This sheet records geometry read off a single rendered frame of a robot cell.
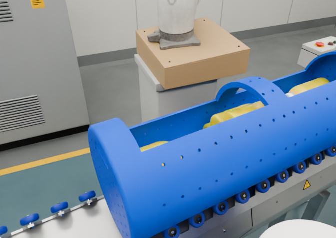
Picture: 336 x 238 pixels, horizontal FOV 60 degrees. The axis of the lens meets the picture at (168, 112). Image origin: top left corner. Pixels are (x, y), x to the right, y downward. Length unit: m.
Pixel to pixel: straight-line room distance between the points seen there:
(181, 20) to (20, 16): 1.19
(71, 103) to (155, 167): 1.88
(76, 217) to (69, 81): 1.57
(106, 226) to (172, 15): 0.82
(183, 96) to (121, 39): 2.39
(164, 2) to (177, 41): 0.17
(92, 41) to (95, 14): 0.32
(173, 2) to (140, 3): 2.36
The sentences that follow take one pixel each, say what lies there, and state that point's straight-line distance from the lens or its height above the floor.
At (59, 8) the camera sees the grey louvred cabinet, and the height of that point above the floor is 1.06.
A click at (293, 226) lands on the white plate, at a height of 1.04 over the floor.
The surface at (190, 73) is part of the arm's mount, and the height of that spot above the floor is 1.05.
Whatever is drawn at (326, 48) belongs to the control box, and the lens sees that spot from 1.47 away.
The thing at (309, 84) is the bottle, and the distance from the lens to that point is 1.08.
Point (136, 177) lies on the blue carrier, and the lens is 0.57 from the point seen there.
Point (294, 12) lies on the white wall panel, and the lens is 4.86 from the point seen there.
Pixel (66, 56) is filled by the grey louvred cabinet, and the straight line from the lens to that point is 2.22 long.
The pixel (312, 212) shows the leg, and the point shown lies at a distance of 1.50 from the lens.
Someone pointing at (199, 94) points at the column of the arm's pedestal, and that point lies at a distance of 1.37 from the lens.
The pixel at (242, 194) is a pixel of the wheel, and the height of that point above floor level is 0.97.
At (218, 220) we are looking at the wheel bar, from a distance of 0.85.
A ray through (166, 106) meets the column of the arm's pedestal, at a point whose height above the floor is 0.86.
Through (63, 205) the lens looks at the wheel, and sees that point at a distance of 0.84.
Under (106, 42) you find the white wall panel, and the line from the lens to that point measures 3.61.
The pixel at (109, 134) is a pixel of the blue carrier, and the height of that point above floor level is 1.23.
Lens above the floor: 1.62
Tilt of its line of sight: 36 degrees down
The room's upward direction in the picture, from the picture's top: straight up
